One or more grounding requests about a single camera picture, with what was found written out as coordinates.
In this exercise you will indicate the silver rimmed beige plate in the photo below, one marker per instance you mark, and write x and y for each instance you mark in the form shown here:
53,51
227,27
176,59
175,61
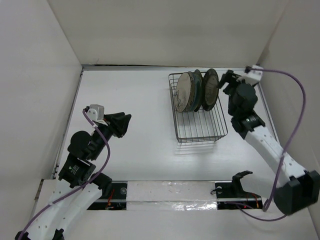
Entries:
211,90

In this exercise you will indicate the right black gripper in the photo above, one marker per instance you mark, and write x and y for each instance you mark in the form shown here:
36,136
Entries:
231,78

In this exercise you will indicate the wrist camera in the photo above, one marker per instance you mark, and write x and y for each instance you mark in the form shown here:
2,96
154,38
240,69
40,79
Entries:
96,111
252,75

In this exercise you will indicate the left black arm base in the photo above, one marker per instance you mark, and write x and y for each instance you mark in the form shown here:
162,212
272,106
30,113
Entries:
114,194

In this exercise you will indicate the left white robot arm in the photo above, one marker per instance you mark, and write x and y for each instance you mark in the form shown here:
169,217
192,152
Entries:
78,184

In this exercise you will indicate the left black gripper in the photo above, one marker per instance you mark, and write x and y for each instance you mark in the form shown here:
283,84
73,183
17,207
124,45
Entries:
120,123

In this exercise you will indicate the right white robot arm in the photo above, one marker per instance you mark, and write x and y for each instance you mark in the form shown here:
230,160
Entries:
294,187

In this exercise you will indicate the black wire dish rack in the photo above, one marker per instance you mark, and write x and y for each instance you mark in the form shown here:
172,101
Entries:
196,127

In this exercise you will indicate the beige tree pattern plate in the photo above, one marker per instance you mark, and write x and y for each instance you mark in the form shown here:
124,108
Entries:
183,91

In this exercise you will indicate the blue floral patterned plate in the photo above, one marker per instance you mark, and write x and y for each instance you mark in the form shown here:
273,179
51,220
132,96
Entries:
191,101

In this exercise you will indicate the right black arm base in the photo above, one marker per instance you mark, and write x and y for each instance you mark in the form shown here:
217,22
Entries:
230,194

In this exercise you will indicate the teal flower plate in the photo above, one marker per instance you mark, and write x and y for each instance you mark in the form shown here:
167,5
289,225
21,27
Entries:
199,91

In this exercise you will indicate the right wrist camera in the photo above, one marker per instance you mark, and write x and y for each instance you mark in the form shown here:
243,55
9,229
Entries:
252,75

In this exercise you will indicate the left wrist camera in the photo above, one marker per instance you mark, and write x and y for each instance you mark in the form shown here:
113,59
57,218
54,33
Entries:
96,111

